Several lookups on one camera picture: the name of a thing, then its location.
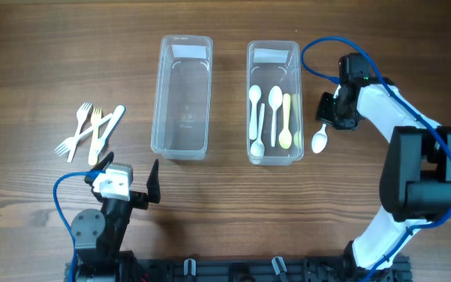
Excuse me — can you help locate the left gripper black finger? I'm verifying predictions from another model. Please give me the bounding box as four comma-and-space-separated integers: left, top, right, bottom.
84, 151, 114, 185
146, 159, 161, 204

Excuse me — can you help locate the white spoon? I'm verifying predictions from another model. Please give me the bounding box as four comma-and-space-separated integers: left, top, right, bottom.
251, 103, 265, 157
248, 85, 262, 140
311, 124, 328, 154
269, 85, 283, 147

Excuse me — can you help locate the yellow plastic spoon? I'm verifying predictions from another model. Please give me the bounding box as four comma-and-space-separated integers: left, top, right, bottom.
279, 93, 292, 150

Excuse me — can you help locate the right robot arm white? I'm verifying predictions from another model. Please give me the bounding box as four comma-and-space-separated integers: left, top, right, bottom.
316, 78, 451, 273

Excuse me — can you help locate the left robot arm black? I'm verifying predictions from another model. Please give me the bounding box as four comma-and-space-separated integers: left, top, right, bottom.
69, 152, 161, 281

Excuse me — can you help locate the clear container, left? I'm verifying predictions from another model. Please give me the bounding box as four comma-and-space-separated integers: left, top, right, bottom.
151, 35, 213, 161

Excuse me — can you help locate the clear container,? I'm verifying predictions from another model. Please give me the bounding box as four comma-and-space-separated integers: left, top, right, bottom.
247, 40, 305, 165
151, 35, 213, 161

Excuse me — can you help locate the clear container, right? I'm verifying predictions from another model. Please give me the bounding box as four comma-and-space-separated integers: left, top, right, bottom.
247, 40, 305, 165

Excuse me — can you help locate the white fork, crossing diagonal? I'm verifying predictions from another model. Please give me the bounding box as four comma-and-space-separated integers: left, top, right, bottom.
54, 114, 113, 156

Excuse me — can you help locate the yellow plastic fork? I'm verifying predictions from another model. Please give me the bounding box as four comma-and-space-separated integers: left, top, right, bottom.
88, 107, 103, 166

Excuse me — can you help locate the white fork, leftmost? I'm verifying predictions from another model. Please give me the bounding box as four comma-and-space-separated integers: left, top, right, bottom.
67, 103, 92, 163

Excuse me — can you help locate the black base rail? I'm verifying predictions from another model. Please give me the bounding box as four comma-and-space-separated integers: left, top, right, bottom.
74, 256, 413, 282

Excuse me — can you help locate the white fork, rounded handle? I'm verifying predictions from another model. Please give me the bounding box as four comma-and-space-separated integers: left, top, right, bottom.
92, 105, 125, 157

